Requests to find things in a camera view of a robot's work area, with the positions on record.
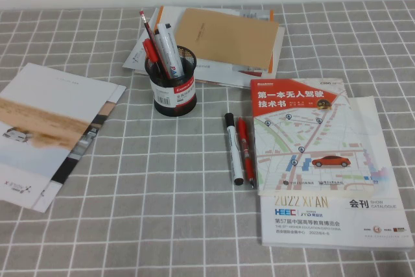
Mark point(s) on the slim white whiteboard marker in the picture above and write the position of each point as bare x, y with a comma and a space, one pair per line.
233, 147

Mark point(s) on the black mesh pen holder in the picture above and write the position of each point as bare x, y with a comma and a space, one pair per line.
175, 97

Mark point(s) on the red pen with print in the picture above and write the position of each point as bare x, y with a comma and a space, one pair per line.
246, 150

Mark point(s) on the plain red pen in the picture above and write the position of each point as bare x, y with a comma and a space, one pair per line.
149, 48

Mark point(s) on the white thin booklet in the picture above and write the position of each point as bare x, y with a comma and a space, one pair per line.
214, 74

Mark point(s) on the thick white marker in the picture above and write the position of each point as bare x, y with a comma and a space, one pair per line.
170, 46

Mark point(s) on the brown kraft notebook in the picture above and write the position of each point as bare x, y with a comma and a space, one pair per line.
227, 38

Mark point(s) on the grey checked tablecloth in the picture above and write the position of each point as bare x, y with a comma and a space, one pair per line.
155, 199

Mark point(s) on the red autonomous driving book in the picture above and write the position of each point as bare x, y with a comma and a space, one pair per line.
301, 134

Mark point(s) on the grey black capped marker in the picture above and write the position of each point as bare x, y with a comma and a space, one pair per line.
156, 32

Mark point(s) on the red black striped pencil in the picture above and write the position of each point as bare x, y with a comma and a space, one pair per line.
149, 33

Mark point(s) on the brochure with dark photo strip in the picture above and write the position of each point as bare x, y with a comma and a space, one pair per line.
81, 147

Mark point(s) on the white show catalogue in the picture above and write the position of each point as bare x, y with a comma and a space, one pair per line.
324, 222

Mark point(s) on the brochure with sandy car picture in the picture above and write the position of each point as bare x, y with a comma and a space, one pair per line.
48, 121

